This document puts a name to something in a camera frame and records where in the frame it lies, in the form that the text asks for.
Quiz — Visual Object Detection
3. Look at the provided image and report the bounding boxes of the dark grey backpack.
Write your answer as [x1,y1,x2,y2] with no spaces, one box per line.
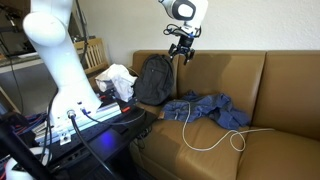
[132,54,175,107]

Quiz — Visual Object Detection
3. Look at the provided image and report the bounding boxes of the wooden slatted chair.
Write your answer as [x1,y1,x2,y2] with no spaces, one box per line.
[73,37,111,77]

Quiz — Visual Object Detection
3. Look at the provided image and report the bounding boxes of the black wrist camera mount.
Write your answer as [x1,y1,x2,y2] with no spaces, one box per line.
[162,23,203,39]

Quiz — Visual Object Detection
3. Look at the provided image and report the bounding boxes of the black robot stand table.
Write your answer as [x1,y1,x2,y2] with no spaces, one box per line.
[39,99,158,180]

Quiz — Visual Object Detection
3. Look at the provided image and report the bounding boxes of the thin black cable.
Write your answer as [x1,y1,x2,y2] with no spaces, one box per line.
[81,107,148,127]

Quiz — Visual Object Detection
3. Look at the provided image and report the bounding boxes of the grey background desk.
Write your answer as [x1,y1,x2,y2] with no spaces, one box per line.
[0,52,44,75]

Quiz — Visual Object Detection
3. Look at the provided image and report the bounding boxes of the black tripod pole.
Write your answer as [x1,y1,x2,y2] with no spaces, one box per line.
[0,112,54,180]

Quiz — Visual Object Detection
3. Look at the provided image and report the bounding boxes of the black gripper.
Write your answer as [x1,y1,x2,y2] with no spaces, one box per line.
[168,34,197,66]

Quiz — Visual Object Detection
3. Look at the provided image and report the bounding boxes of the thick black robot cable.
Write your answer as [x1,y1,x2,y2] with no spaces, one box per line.
[67,110,118,180]

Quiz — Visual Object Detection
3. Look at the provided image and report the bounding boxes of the white charging cable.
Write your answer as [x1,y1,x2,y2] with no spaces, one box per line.
[181,101,276,153]

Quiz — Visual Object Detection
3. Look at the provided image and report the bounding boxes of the blue denim jeans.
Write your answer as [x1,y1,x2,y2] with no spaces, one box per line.
[158,90,252,131]

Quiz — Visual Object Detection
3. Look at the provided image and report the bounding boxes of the tan leather sofa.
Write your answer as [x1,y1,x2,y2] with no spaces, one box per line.
[128,49,320,180]

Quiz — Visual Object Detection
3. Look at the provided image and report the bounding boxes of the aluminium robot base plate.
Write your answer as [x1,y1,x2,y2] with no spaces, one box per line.
[33,101,123,146]

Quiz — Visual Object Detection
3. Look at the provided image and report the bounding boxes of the white crumpled garment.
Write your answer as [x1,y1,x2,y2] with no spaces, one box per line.
[94,63,138,103]

